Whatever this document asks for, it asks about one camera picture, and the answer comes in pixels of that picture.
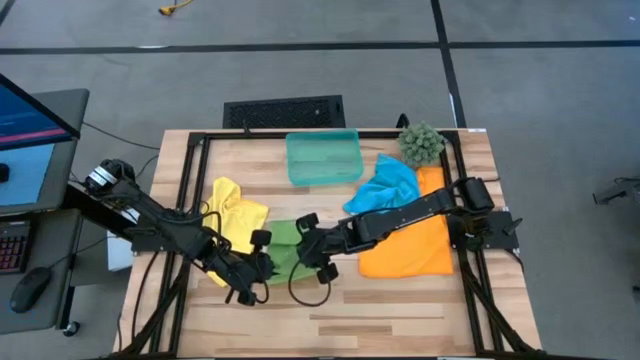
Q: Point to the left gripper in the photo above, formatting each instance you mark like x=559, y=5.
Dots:
x=255, y=270

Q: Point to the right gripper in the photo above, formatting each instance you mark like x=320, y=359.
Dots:
x=325, y=245

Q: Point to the green microfiber towel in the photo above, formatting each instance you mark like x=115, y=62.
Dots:
x=282, y=250

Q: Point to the yellow microfiber towel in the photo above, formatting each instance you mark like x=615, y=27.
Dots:
x=235, y=215

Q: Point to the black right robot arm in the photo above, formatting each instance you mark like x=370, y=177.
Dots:
x=400, y=220

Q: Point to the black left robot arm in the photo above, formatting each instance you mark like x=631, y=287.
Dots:
x=190, y=237

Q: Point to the orange microfiber towel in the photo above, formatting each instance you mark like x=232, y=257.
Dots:
x=410, y=250

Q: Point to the teal translucent plastic basket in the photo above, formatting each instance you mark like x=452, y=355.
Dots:
x=325, y=157

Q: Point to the blue microfiber towel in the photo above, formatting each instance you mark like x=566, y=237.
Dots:
x=390, y=185

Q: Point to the white box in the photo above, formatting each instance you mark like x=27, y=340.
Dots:
x=117, y=255

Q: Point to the artificial green potted plant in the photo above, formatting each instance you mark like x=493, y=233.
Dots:
x=421, y=144

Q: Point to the black desk caster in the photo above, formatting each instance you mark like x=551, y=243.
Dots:
x=71, y=328

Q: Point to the black computer mouse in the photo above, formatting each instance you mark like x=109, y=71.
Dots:
x=30, y=290

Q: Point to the grey side desk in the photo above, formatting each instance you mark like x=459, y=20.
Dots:
x=62, y=150

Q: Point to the backlit black keyboard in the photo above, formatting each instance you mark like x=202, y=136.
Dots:
x=14, y=247

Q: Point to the light blue flat panel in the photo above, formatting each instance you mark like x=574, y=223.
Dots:
x=25, y=175

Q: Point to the computer monitor with blue screen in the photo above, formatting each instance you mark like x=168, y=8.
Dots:
x=30, y=120

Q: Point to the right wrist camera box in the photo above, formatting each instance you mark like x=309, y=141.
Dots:
x=308, y=222

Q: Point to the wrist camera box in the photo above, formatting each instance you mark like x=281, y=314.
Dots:
x=308, y=222
x=260, y=238

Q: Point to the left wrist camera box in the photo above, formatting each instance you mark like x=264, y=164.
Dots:
x=260, y=238

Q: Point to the black aluminium table frame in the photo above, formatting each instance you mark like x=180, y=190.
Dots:
x=230, y=135

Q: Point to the small black bracket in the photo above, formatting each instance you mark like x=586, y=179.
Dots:
x=403, y=122

